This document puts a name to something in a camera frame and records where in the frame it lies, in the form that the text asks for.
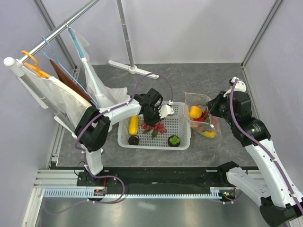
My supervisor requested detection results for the purple grape bunch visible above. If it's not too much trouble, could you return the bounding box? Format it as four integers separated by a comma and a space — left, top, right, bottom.
141, 121, 167, 134

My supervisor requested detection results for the red lychee bunch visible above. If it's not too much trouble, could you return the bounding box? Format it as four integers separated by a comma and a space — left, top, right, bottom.
193, 111, 210, 129

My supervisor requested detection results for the yellow mango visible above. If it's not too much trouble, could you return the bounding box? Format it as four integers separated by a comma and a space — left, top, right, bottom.
202, 131, 216, 139
129, 116, 139, 135

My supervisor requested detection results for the clear zip top bag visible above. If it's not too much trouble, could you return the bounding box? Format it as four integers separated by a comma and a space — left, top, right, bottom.
183, 92, 221, 139

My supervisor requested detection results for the orange fruit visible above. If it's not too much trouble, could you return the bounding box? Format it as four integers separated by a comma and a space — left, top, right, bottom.
189, 105, 203, 119

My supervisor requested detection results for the mangosteen with green calyx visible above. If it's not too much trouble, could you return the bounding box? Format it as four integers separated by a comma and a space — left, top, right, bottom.
168, 135, 180, 147

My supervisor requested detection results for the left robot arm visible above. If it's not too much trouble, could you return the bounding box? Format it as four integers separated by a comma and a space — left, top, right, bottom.
74, 88, 173, 186

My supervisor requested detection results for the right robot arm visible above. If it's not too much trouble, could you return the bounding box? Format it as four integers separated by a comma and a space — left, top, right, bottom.
206, 91, 303, 227

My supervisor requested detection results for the white garment bag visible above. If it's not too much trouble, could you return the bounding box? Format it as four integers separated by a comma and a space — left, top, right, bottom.
21, 65, 91, 131

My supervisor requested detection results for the white plastic basket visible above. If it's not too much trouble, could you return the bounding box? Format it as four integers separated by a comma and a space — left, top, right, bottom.
118, 102, 191, 150

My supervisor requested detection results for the dark mangosteen left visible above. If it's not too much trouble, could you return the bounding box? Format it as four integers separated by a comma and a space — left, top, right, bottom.
128, 135, 140, 146

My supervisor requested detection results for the rack pole with white foot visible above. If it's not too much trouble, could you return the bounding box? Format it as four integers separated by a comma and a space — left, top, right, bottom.
108, 0, 159, 79

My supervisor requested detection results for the clear plastic garment cover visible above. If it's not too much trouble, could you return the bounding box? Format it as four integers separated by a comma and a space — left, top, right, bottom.
77, 32, 130, 108

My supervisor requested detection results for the teal and white hanger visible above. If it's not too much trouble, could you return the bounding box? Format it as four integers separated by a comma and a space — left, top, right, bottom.
68, 27, 100, 103

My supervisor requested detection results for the brown wooden hanger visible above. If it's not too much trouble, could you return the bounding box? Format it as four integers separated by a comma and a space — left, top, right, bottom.
49, 60, 95, 106

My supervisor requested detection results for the orange hanger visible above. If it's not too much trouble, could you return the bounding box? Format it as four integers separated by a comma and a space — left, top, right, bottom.
21, 50, 51, 79

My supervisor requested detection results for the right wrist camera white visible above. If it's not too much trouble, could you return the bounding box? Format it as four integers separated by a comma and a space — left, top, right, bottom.
223, 77, 246, 97

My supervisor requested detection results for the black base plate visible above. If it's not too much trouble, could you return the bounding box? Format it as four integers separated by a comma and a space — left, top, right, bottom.
76, 166, 260, 198

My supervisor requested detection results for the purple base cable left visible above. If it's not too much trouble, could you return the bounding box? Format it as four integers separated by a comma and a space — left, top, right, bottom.
43, 165, 125, 215

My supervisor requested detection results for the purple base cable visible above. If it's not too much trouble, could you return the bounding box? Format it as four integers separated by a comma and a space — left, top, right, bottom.
43, 165, 125, 215
212, 182, 247, 205

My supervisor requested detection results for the light blue cable duct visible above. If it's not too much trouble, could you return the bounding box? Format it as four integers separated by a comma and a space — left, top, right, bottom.
44, 188, 236, 199

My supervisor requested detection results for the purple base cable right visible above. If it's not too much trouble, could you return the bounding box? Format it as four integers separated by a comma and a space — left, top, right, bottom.
212, 182, 247, 205

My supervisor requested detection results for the blue wire hanger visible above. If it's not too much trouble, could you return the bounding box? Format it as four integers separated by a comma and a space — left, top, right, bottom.
42, 37, 97, 107

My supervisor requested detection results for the silver clothes rack rail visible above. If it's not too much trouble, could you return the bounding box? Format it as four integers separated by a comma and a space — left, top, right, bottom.
29, 0, 99, 56

